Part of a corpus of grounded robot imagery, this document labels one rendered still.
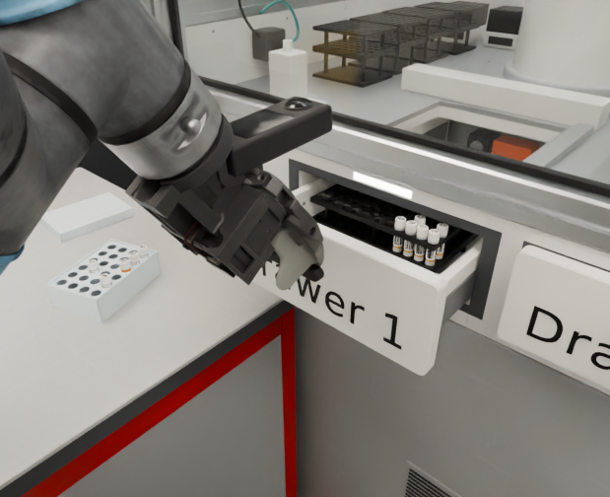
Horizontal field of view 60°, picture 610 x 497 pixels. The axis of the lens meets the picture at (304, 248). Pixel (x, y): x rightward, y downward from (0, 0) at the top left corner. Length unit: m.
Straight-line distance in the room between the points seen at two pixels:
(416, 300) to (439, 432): 0.32
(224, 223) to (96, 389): 0.30
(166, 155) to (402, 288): 0.25
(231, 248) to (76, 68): 0.18
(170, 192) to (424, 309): 0.25
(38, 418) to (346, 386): 0.43
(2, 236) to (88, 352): 0.42
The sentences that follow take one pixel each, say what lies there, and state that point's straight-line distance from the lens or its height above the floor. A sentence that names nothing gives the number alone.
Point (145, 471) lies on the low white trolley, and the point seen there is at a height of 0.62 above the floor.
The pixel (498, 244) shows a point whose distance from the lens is 0.57.
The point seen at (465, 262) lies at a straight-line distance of 0.57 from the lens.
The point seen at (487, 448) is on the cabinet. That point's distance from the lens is 0.75.
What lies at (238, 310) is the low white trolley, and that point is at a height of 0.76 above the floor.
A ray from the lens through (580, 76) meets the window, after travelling 0.52.
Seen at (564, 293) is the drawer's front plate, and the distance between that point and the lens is 0.55.
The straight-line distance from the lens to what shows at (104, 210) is 0.96.
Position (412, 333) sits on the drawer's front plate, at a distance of 0.52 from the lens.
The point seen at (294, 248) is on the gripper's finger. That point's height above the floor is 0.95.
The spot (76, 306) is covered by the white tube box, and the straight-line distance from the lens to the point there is 0.74.
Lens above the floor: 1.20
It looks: 32 degrees down
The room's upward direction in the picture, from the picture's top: straight up
